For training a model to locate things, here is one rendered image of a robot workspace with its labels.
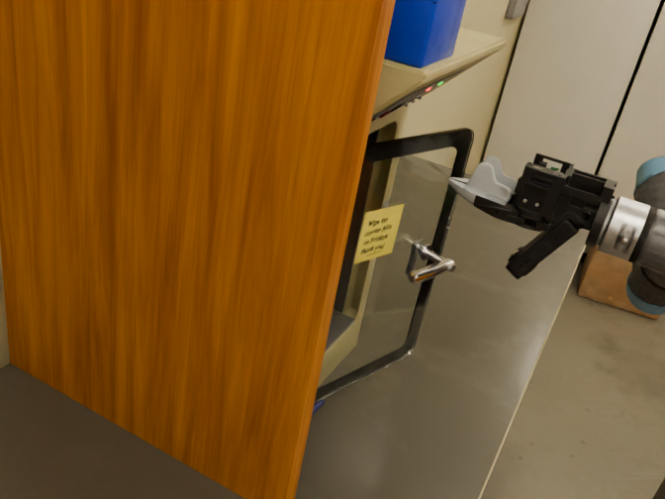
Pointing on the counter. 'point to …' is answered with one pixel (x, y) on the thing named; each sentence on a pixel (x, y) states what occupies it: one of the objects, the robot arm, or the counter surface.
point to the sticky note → (378, 233)
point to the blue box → (424, 31)
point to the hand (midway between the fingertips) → (456, 187)
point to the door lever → (430, 266)
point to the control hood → (404, 84)
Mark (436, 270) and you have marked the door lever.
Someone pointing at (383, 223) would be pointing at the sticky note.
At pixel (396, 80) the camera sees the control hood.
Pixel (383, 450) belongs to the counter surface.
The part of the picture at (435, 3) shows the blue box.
